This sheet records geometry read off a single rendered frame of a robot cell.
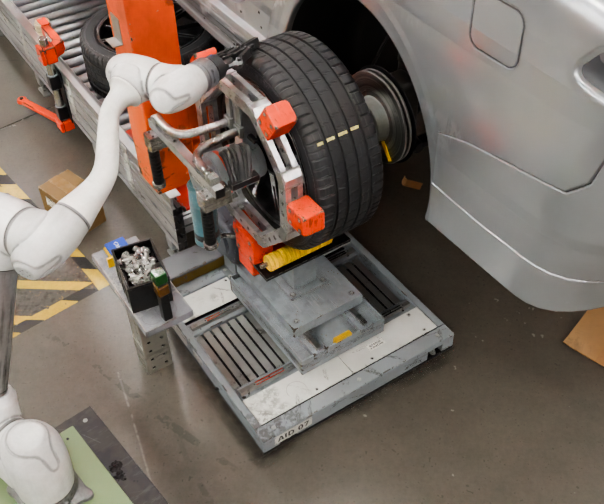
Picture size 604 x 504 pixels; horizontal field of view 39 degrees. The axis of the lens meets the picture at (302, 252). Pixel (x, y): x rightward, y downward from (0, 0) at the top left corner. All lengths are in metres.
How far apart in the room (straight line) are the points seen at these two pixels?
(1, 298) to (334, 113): 1.02
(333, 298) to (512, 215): 1.00
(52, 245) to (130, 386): 1.21
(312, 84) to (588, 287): 0.93
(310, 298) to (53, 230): 1.26
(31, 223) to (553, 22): 1.26
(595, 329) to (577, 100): 1.58
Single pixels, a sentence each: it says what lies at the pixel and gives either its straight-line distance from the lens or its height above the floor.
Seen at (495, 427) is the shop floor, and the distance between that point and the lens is 3.05.
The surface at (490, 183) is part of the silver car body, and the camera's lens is 2.28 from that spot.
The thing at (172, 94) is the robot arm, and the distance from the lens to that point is 2.25.
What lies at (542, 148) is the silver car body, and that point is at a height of 1.25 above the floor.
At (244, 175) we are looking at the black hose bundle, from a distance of 2.37.
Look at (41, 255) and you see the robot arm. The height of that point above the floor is 1.12.
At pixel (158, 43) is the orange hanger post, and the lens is 2.77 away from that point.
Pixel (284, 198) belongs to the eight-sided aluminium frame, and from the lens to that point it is 2.43.
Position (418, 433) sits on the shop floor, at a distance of 2.99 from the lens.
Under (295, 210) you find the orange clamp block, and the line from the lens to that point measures 2.41.
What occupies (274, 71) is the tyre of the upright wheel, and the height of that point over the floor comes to 1.17.
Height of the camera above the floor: 2.48
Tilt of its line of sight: 44 degrees down
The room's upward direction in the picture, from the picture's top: 2 degrees counter-clockwise
